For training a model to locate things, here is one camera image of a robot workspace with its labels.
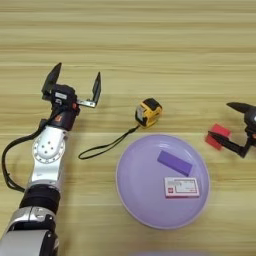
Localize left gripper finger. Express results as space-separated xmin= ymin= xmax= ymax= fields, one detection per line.
xmin=91 ymin=71 xmax=102 ymax=105
xmin=41 ymin=62 xmax=63 ymax=100

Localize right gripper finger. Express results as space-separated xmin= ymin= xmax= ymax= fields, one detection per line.
xmin=226 ymin=101 xmax=256 ymax=114
xmin=208 ymin=130 xmax=255 ymax=159

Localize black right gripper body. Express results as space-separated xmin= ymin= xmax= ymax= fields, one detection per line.
xmin=246 ymin=126 xmax=256 ymax=148

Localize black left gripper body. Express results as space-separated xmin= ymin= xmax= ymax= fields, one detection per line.
xmin=41 ymin=99 xmax=97 ymax=132

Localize red foam cube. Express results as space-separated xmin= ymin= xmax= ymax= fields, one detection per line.
xmin=204 ymin=123 xmax=232 ymax=151

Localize black tape measure wrist strap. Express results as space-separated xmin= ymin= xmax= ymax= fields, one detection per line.
xmin=78 ymin=124 xmax=141 ymax=161

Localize yellow black tape measure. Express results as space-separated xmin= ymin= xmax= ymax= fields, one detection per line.
xmin=134 ymin=97 xmax=164 ymax=128

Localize white red card box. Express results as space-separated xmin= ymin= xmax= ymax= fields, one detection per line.
xmin=164 ymin=176 xmax=201 ymax=199

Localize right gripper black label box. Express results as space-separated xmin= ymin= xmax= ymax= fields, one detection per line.
xmin=245 ymin=111 xmax=256 ymax=129

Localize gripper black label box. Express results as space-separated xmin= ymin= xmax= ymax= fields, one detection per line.
xmin=51 ymin=84 xmax=76 ymax=108
xmin=245 ymin=111 xmax=256 ymax=129

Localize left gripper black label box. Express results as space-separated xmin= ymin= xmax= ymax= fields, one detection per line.
xmin=51 ymin=84 xmax=76 ymax=108

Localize purple rectangular block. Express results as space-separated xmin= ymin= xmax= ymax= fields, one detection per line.
xmin=157 ymin=149 xmax=194 ymax=177

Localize purple round plate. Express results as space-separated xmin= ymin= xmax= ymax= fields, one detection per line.
xmin=115 ymin=133 xmax=211 ymax=230

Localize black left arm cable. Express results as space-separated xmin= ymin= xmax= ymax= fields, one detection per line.
xmin=0 ymin=111 xmax=58 ymax=194

